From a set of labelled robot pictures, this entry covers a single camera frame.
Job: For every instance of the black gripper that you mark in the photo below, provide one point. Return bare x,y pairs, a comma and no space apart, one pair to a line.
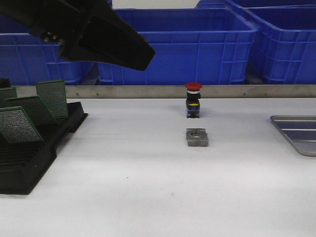
87,30

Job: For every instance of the green circuit board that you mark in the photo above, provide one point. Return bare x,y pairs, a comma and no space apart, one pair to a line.
35,108
53,94
7,93
17,127

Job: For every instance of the upright green circuit board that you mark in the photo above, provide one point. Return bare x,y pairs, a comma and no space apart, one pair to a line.
53,94

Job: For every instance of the black slotted board rack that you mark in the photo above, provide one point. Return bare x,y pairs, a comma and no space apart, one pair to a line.
22,165

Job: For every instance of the grey metal tray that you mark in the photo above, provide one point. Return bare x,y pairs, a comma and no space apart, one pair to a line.
299,131

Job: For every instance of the left blue plastic crate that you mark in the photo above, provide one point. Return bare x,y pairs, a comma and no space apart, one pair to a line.
25,59

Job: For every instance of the blue plastic crate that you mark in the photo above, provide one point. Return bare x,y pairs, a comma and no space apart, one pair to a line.
210,46
25,59
284,49

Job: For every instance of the centre blue plastic crate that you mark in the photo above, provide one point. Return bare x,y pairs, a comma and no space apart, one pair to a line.
210,46

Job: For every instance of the red emergency stop button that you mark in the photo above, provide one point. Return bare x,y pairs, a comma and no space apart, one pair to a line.
192,101

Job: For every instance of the grey metal mounting block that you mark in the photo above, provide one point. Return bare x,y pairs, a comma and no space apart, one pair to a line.
197,137

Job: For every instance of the back right blue crate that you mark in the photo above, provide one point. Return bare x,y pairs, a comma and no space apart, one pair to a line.
239,4

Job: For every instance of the right blue plastic crate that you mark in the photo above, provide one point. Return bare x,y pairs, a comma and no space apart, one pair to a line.
284,49

